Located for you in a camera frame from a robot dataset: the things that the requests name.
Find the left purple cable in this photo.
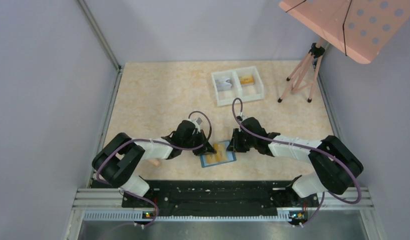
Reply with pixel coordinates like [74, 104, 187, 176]
[96, 110, 213, 220]

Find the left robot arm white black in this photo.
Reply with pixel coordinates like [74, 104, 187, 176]
[92, 119, 217, 197]

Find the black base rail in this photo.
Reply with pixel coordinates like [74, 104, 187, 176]
[92, 177, 320, 218]

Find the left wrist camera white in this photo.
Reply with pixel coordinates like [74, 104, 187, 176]
[188, 117, 203, 128]

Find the teal card holder wallet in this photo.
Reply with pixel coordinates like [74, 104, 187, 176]
[200, 140, 237, 168]

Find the white two-compartment tray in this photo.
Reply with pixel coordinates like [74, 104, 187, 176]
[211, 66, 265, 107]

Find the purple cable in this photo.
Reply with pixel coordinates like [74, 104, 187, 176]
[96, 110, 213, 220]
[232, 97, 362, 205]

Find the pink perforated board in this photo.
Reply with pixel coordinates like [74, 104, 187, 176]
[279, 0, 410, 64]

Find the silver card in tray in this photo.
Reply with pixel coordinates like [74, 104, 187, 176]
[215, 77, 233, 92]

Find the grey slotted cable duct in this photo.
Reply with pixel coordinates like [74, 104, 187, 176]
[83, 210, 306, 222]

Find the gold card in tray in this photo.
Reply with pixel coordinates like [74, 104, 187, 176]
[239, 74, 255, 86]

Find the pink tripod stand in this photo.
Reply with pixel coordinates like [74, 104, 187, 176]
[277, 37, 325, 103]

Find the beige wooden peg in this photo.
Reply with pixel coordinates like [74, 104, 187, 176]
[148, 158, 161, 167]

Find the aluminium frame post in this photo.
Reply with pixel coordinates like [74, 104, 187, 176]
[75, 0, 122, 72]

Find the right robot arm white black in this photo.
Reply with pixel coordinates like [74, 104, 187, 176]
[227, 116, 363, 198]

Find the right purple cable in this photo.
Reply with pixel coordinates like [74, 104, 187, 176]
[232, 97, 362, 205]

